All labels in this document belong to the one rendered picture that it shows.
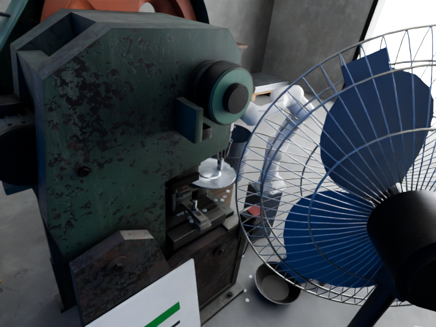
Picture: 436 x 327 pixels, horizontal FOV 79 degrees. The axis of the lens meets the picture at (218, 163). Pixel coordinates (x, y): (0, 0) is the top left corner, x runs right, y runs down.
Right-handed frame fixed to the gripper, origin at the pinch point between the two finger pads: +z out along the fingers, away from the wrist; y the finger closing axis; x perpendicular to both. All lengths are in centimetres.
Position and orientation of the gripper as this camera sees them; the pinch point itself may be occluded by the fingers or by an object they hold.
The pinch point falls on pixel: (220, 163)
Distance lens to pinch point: 143.0
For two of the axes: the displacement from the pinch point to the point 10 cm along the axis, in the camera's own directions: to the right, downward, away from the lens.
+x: -6.7, -4.6, 5.9
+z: -0.9, 8.3, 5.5
